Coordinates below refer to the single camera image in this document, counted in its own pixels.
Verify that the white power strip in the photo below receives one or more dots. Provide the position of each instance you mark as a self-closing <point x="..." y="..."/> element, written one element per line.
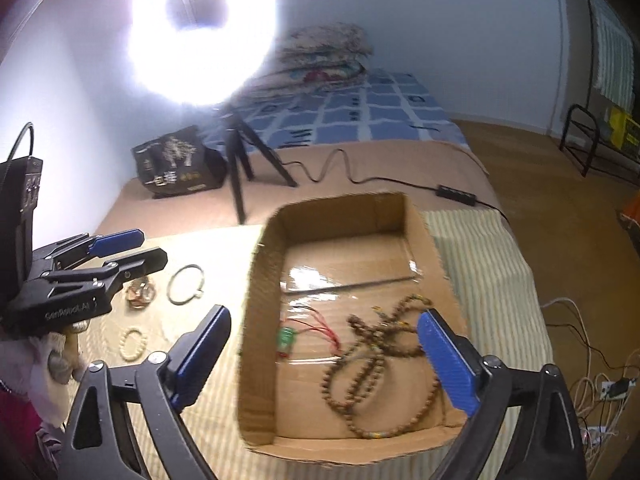
<point x="617" y="390"/>

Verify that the person's left forearm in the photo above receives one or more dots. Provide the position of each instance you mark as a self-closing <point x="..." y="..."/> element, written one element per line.
<point x="25" y="375"/>

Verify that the white striped towel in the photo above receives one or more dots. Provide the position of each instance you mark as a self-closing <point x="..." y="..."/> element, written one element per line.
<point x="615" y="55"/>

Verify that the clear plastic bag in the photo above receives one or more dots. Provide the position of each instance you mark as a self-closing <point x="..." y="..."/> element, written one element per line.
<point x="350" y="270"/>

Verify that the black printed bag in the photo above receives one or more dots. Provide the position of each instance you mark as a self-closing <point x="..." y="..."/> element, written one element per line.
<point x="170" y="160"/>

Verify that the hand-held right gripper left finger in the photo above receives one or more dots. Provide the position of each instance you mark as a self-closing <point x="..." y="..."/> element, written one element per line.
<point x="200" y="355"/>

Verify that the blue checked bed sheet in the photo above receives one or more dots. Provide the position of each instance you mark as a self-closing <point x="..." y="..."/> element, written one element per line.
<point x="350" y="110"/>

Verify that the thin metal bangle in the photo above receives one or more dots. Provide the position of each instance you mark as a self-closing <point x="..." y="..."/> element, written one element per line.
<point x="169" y="286"/>

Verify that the yellow plastic crate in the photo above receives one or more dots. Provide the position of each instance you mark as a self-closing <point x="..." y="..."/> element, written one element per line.
<point x="625" y="127"/>

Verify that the striped beige cloth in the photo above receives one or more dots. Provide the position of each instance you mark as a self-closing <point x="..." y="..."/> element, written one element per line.
<point x="475" y="260"/>

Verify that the cardboard box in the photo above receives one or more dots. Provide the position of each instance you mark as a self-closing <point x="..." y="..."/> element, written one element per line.
<point x="257" y="335"/>

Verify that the person's left hand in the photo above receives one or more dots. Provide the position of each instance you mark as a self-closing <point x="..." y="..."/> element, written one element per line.
<point x="65" y="355"/>

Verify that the black clothes rack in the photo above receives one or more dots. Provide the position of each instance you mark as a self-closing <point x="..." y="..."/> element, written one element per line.
<point x="575" y="135"/>

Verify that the black tripod stand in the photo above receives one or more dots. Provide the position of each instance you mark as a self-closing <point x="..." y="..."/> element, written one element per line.
<point x="239" y="180"/>

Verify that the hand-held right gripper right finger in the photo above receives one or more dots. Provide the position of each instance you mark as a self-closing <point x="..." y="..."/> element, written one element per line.
<point x="445" y="365"/>

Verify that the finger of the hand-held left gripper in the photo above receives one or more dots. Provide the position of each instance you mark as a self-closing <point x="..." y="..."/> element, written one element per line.
<point x="117" y="241"/>
<point x="142" y="262"/>

